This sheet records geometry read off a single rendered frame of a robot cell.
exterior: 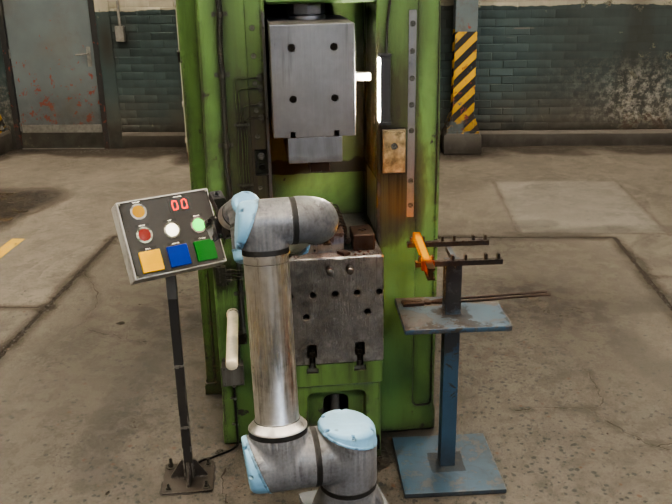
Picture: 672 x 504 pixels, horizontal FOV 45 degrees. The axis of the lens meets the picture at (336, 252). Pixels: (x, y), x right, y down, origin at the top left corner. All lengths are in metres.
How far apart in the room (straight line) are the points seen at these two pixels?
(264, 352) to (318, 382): 1.32
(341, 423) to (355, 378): 1.20
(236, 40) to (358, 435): 1.60
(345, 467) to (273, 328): 0.40
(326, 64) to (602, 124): 6.56
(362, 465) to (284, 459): 0.20
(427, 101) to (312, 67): 0.50
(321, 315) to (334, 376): 0.28
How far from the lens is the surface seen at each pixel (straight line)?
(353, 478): 2.12
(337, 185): 3.55
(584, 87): 9.16
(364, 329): 3.20
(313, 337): 3.19
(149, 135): 9.35
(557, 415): 3.91
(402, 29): 3.13
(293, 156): 3.00
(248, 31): 3.07
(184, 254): 2.90
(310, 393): 3.31
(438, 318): 3.09
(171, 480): 3.47
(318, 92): 2.97
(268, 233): 1.91
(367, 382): 3.32
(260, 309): 1.95
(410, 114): 3.18
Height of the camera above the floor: 1.98
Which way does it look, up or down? 20 degrees down
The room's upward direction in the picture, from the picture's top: 1 degrees counter-clockwise
